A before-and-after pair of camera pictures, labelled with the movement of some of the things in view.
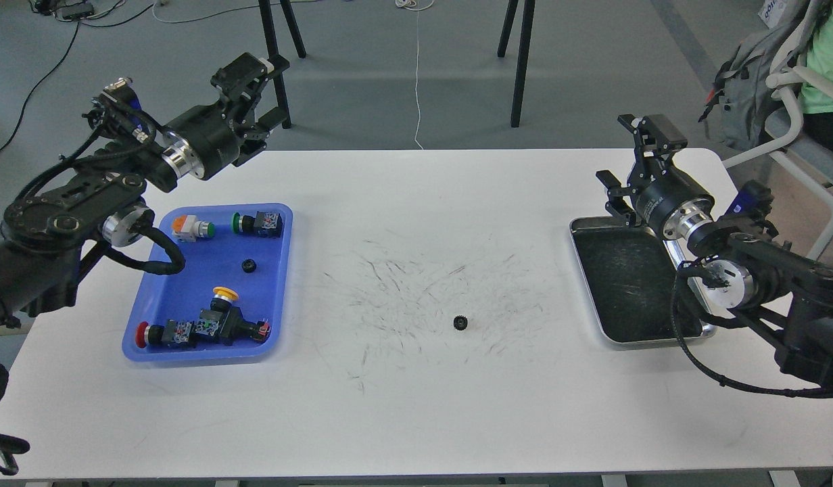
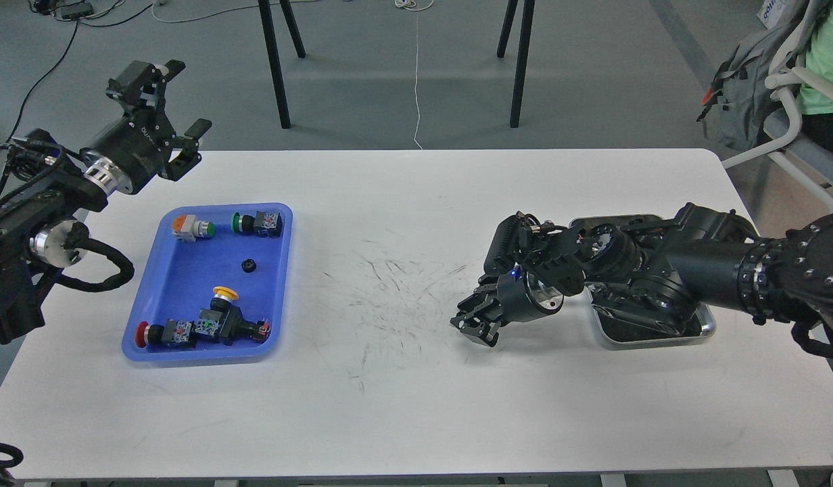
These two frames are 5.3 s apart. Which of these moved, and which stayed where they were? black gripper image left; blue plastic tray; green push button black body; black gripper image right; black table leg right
Moved: black gripper image left; black gripper image right
Stayed: black table leg right; blue plastic tray; green push button black body
